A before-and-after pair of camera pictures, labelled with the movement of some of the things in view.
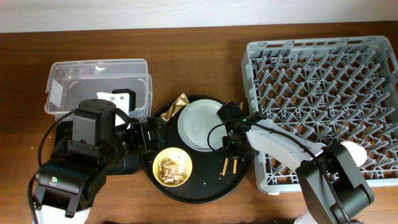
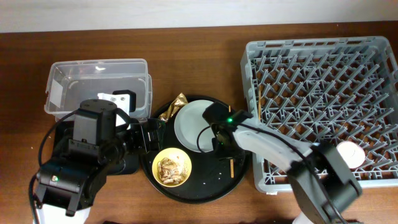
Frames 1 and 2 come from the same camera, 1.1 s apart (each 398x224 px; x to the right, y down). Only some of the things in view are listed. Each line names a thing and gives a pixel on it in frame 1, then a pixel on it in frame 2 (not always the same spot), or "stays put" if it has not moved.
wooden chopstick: [225, 166] to [231, 160]
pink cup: [358, 152] stays put
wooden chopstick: [234, 169] to [259, 102]
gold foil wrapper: [181, 101] stays put
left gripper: [144, 137] stays put
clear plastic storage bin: [71, 82] stays put
